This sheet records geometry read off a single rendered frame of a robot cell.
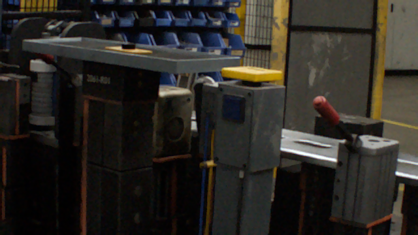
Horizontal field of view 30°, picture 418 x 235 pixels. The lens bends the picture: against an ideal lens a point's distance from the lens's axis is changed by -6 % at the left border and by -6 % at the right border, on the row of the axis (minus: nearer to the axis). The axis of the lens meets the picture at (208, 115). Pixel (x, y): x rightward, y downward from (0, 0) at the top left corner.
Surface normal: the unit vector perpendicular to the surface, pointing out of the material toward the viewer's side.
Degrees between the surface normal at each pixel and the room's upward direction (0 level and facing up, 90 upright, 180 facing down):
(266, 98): 90
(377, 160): 90
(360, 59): 91
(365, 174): 90
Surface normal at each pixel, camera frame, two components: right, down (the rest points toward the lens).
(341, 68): 0.57, 0.19
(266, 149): 0.75, 0.15
